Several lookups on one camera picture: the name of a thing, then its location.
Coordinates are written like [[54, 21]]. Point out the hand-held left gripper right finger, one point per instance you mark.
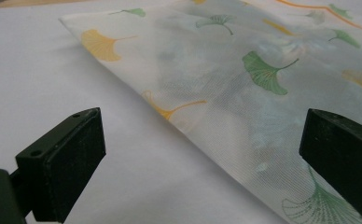
[[344, 155]]

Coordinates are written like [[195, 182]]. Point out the white leaf-print cloth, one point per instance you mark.
[[219, 93]]

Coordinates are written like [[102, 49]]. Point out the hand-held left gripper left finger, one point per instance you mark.
[[67, 165]]

